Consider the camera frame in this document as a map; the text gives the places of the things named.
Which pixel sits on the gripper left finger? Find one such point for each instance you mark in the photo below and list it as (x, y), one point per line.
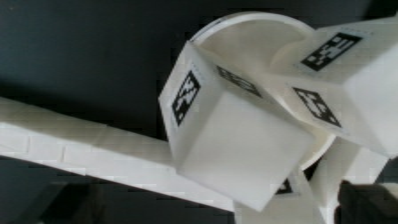
(67, 205)

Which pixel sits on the white front barrier rail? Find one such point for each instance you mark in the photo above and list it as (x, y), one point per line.
(98, 151)

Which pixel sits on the white barrier rail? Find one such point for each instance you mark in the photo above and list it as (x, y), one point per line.
(304, 207)
(98, 151)

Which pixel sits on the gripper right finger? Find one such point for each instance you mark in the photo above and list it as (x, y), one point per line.
(366, 203)

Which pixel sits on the white stool leg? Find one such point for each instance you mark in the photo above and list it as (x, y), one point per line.
(337, 99)
(346, 51)
(236, 139)

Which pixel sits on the white right barrier rail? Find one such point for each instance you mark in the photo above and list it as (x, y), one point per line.
(304, 207)

